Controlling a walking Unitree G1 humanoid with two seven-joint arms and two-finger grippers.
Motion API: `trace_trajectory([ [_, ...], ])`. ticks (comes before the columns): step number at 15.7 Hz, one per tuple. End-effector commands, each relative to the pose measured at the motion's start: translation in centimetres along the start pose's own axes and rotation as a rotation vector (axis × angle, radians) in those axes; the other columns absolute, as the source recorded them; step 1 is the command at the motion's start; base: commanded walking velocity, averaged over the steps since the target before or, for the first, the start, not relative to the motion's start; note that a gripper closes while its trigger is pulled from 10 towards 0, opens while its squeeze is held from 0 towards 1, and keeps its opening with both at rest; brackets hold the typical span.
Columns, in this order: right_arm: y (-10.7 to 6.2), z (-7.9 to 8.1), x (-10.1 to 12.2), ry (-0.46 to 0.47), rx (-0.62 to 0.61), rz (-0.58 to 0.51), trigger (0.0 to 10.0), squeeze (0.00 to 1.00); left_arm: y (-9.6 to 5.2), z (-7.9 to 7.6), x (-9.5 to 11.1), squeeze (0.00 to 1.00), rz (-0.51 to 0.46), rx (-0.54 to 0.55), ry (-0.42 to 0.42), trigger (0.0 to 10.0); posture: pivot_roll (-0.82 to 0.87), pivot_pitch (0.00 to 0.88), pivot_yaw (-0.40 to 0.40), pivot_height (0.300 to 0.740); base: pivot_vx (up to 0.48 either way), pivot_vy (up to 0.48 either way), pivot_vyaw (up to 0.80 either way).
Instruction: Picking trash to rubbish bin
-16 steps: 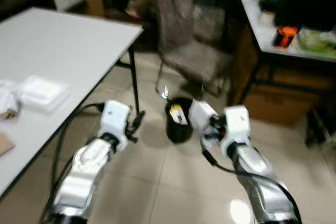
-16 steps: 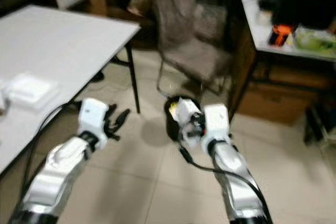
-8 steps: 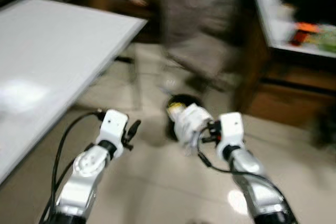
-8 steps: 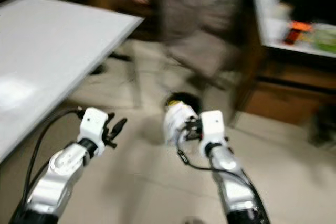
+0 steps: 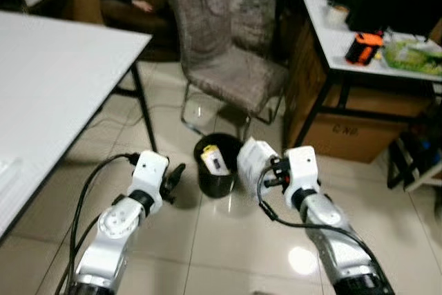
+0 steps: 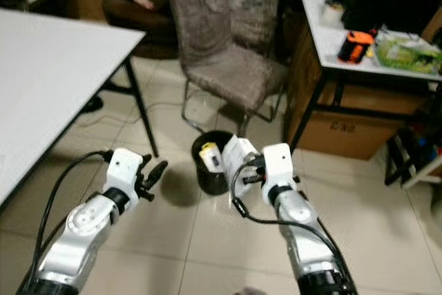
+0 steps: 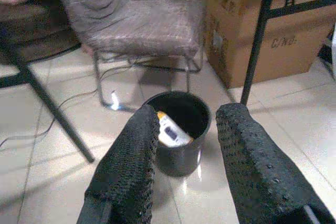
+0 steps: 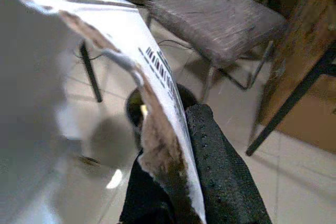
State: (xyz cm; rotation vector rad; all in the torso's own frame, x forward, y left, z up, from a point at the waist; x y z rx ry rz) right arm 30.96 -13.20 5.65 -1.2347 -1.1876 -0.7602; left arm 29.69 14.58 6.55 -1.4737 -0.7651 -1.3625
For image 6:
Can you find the black desk leg frame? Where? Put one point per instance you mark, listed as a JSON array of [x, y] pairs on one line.
[[318, 98]]

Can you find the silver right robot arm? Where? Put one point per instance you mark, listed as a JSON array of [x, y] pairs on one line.
[[307, 236]]

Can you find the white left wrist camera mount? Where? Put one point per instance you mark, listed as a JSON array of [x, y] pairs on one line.
[[124, 169]]

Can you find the dark brown sofa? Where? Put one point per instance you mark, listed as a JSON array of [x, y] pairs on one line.
[[135, 24]]

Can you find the black round rubbish bin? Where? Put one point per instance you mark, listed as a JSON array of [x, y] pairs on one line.
[[210, 183]]

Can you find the orange black device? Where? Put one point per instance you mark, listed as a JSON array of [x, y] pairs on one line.
[[356, 46]]

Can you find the grey fabric chair metal legs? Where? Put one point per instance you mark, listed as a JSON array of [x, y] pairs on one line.
[[204, 25]]

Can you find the black table leg frame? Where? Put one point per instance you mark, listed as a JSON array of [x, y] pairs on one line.
[[141, 112]]

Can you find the black floor rack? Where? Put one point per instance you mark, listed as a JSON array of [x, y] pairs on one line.
[[411, 157]]

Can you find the white paper trash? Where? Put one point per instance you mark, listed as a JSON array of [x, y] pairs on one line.
[[238, 153]]

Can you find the green plastic bag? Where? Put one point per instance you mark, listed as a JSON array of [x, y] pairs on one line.
[[407, 53]]

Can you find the brown cardboard box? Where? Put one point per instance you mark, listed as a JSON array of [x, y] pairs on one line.
[[352, 132]]

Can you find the dark shoe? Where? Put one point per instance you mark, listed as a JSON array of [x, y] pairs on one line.
[[94, 103]]

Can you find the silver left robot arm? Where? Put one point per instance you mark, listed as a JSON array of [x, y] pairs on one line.
[[83, 226]]

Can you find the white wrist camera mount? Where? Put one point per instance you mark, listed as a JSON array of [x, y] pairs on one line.
[[124, 169], [277, 164]]

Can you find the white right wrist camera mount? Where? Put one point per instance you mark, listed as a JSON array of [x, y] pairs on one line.
[[277, 164]]

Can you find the small white cup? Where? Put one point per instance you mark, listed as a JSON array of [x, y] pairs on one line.
[[333, 14]]

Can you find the white yellow carton trash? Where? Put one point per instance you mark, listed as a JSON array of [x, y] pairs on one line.
[[210, 157]]

